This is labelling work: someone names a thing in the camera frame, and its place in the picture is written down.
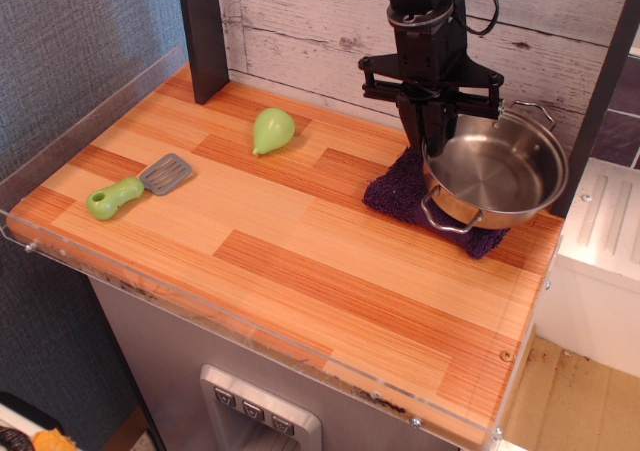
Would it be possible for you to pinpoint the stainless steel pot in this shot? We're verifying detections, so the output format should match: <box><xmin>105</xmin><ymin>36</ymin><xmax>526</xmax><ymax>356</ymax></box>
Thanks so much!
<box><xmin>420</xmin><ymin>100</ymin><xmax>569</xmax><ymax>234</ymax></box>

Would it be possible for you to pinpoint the green toy pear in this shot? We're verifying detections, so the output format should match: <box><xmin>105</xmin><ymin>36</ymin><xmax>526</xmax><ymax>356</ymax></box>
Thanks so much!
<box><xmin>253</xmin><ymin>108</ymin><xmax>295</xmax><ymax>155</ymax></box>

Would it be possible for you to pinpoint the white side cabinet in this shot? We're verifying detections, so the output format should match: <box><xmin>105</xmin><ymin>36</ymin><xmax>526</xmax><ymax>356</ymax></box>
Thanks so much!
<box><xmin>534</xmin><ymin>159</ymin><xmax>639</xmax><ymax>376</ymax></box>

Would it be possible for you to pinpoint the grey toy fridge cabinet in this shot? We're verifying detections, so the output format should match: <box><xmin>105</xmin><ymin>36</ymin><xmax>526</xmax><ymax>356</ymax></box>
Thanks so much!
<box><xmin>91</xmin><ymin>279</ymin><xmax>453</xmax><ymax>450</ymax></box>

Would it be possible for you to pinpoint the purple folded cloth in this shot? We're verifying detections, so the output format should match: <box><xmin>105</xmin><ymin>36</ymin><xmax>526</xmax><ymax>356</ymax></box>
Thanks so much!
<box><xmin>363</xmin><ymin>148</ymin><xmax>509</xmax><ymax>260</ymax></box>

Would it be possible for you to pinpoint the dark left vertical post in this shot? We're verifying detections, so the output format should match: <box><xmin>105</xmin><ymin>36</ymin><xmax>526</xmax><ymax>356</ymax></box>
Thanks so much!
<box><xmin>180</xmin><ymin>0</ymin><xmax>229</xmax><ymax>104</ymax></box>

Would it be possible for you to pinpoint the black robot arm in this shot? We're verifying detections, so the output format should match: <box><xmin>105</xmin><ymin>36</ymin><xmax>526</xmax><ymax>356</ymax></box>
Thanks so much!
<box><xmin>358</xmin><ymin>0</ymin><xmax>504</xmax><ymax>157</ymax></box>

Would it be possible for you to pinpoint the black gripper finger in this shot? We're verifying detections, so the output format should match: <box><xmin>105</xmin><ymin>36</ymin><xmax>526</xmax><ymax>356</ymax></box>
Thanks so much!
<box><xmin>425</xmin><ymin>101</ymin><xmax>457</xmax><ymax>157</ymax></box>
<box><xmin>396</xmin><ymin>93</ymin><xmax>423</xmax><ymax>147</ymax></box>

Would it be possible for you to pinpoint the silver dispenser button panel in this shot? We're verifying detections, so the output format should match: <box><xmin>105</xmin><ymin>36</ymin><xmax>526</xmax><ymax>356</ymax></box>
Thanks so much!
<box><xmin>200</xmin><ymin>364</ymin><xmax>323</xmax><ymax>450</ymax></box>

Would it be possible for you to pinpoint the dark right vertical post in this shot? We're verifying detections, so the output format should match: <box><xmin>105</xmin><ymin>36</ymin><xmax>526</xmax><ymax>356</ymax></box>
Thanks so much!
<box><xmin>551</xmin><ymin>0</ymin><xmax>639</xmax><ymax>218</ymax></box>

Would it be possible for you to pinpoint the orange yellow object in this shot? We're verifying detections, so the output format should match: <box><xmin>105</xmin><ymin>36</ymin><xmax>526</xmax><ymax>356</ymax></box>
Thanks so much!
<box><xmin>32</xmin><ymin>429</ymin><xmax>78</xmax><ymax>451</ymax></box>

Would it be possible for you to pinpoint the green handled grey spatula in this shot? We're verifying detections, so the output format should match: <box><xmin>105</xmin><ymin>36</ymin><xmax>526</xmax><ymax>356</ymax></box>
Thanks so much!
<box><xmin>85</xmin><ymin>153</ymin><xmax>192</xmax><ymax>221</ymax></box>

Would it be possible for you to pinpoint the clear acrylic table guard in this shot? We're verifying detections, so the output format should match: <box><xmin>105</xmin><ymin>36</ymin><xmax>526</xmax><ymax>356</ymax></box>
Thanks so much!
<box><xmin>8</xmin><ymin>48</ymin><xmax>563</xmax><ymax>450</ymax></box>

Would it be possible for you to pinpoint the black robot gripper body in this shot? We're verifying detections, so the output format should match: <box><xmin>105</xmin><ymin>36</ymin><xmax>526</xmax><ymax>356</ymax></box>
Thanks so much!
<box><xmin>358</xmin><ymin>18</ymin><xmax>504</xmax><ymax>118</ymax></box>

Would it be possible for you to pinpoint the dark vertical post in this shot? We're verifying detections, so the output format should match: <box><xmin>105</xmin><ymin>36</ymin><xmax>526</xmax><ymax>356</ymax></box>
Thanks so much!
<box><xmin>180</xmin><ymin>0</ymin><xmax>229</xmax><ymax>104</ymax></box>
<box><xmin>551</xmin><ymin>0</ymin><xmax>639</xmax><ymax>218</ymax></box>

